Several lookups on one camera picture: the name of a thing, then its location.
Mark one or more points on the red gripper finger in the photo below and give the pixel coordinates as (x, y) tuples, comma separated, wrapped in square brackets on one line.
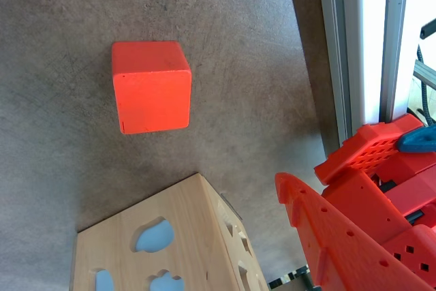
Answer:
[(334, 246)]

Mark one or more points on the red wooden cube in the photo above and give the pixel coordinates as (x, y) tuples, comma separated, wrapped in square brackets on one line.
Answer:
[(151, 100)]

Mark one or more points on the red robot arm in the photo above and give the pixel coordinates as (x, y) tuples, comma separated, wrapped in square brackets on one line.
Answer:
[(361, 199)]

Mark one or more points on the blue clamp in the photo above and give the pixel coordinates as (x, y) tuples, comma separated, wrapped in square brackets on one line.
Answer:
[(417, 139)]

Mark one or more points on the wooden shape sorter box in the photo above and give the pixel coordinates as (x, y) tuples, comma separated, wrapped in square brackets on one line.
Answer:
[(190, 236)]

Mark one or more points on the aluminium profile rail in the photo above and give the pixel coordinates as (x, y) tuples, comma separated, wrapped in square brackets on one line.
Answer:
[(335, 32)]

